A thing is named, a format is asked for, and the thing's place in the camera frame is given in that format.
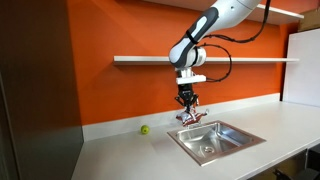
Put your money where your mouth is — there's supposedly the white board panel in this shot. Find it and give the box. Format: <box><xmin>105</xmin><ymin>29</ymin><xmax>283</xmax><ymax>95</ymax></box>
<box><xmin>282</xmin><ymin>27</ymin><xmax>320</xmax><ymax>108</ymax></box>

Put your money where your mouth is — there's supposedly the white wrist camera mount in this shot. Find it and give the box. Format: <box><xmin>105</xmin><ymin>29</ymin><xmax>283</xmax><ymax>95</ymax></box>
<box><xmin>175</xmin><ymin>67</ymin><xmax>208</xmax><ymax>86</ymax></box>

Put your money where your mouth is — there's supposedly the black chair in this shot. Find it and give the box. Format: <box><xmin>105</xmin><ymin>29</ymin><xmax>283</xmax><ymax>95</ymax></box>
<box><xmin>272</xmin><ymin>143</ymin><xmax>320</xmax><ymax>180</ymax></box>

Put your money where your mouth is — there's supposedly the dark brown wall panel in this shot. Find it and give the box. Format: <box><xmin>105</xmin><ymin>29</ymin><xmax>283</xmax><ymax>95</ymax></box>
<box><xmin>0</xmin><ymin>0</ymin><xmax>85</xmax><ymax>180</ymax></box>

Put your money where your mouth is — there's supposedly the green lime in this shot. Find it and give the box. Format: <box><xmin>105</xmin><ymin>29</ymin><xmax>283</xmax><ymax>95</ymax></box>
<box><xmin>140</xmin><ymin>124</ymin><xmax>151</xmax><ymax>136</ymax></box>

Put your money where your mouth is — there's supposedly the white overhead shelf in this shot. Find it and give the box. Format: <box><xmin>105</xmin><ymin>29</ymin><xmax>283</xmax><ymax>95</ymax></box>
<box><xmin>143</xmin><ymin>0</ymin><xmax>305</xmax><ymax>26</ymax></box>

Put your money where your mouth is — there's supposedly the cardboard box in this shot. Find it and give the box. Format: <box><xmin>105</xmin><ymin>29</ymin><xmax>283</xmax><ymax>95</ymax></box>
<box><xmin>297</xmin><ymin>7</ymin><xmax>320</xmax><ymax>33</ymax></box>

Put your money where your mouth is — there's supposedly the red snack packet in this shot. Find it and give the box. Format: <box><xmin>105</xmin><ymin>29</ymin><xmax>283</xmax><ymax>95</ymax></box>
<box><xmin>174</xmin><ymin>107</ymin><xmax>210</xmax><ymax>127</ymax></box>

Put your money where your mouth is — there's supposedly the stainless steel sink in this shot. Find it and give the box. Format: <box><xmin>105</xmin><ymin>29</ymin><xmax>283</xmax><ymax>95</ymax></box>
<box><xmin>166</xmin><ymin>120</ymin><xmax>267</xmax><ymax>167</ymax></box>

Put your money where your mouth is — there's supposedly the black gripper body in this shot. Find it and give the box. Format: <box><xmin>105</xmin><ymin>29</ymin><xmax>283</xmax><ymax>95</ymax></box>
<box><xmin>174</xmin><ymin>83</ymin><xmax>200</xmax><ymax>107</ymax></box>

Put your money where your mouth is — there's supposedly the long white wall shelf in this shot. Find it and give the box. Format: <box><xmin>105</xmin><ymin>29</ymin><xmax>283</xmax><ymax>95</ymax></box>
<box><xmin>113</xmin><ymin>55</ymin><xmax>301</xmax><ymax>67</ymax></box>

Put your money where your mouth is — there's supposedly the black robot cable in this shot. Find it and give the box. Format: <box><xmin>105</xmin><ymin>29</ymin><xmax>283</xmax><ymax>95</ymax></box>
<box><xmin>198</xmin><ymin>0</ymin><xmax>272</xmax><ymax>84</ymax></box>

